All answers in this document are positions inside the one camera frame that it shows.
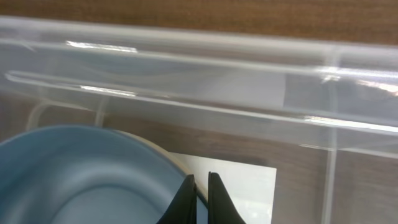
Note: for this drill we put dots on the blue plate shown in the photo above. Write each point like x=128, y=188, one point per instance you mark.
x=83, y=174

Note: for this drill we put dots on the cream plate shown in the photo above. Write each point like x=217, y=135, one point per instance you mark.
x=168, y=155

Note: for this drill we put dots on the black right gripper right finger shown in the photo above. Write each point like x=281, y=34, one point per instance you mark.
x=221, y=209

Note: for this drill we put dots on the clear plastic storage container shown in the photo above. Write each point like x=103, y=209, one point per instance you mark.
x=324, y=114

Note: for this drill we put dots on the white label in container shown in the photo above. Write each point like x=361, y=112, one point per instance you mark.
x=250, y=187

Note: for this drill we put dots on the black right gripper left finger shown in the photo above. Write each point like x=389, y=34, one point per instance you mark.
x=183, y=207

